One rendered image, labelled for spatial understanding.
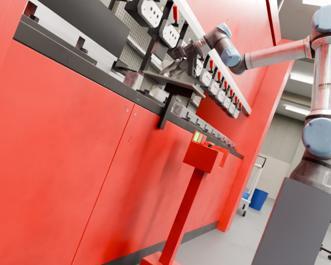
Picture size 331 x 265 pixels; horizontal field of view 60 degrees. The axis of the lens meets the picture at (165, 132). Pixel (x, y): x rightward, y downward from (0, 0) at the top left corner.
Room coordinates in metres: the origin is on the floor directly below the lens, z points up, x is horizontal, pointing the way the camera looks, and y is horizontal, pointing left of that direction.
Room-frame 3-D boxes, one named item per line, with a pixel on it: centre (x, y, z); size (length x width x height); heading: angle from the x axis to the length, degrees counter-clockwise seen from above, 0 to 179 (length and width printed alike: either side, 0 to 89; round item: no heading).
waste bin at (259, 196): (6.45, -2.46, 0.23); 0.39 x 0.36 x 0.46; 157
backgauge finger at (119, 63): (1.50, 0.31, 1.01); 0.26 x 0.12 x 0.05; 63
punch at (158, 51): (1.42, 0.17, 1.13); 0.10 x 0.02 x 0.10; 153
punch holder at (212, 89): (2.11, -0.18, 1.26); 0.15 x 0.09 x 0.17; 153
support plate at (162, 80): (1.35, 0.04, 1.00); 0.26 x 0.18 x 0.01; 63
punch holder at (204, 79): (1.93, -0.09, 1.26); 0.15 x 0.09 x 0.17; 153
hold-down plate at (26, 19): (0.86, 0.39, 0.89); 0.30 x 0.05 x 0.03; 153
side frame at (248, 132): (3.53, -0.70, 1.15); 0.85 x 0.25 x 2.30; 63
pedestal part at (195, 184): (1.56, -0.25, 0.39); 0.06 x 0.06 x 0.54; 63
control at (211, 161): (1.56, -0.25, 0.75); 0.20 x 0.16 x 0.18; 153
